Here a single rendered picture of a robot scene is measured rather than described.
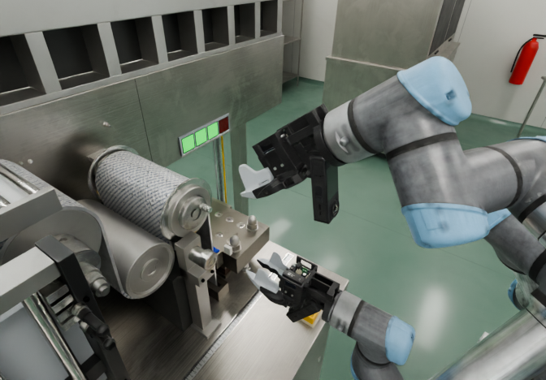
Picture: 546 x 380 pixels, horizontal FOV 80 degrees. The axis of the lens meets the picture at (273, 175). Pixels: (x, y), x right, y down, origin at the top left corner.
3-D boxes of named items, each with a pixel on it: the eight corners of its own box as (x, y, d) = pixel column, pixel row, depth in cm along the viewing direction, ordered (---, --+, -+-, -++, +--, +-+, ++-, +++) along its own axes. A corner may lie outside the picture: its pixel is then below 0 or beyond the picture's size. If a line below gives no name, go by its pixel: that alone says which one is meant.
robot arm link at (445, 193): (537, 223, 33) (498, 123, 35) (452, 251, 30) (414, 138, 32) (472, 230, 40) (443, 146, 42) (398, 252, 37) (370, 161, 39)
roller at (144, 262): (133, 310, 66) (119, 269, 59) (63, 256, 77) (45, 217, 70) (178, 271, 74) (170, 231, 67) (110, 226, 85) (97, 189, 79)
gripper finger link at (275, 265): (266, 239, 79) (295, 259, 74) (265, 256, 82) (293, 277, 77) (256, 246, 77) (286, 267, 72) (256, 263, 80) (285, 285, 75)
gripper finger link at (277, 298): (266, 275, 75) (301, 289, 72) (266, 280, 76) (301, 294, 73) (257, 291, 71) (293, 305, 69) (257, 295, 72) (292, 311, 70)
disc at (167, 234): (166, 255, 69) (156, 199, 62) (165, 254, 70) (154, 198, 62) (214, 218, 80) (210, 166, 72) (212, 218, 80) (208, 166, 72)
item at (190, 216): (176, 223, 66) (197, 192, 68) (169, 219, 67) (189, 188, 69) (194, 235, 72) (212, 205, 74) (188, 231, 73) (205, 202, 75)
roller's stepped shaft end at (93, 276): (97, 308, 43) (90, 292, 41) (72, 287, 46) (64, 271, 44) (119, 291, 45) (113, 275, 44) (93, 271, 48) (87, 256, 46)
